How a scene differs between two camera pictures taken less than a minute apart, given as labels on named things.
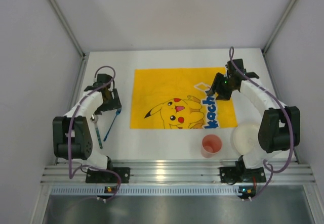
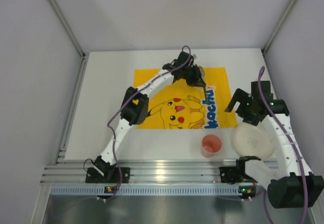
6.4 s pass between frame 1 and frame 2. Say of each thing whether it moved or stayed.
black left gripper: moved
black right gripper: moved
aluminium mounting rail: stayed
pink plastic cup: stayed
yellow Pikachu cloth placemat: stayed
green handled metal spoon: moved
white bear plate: stayed
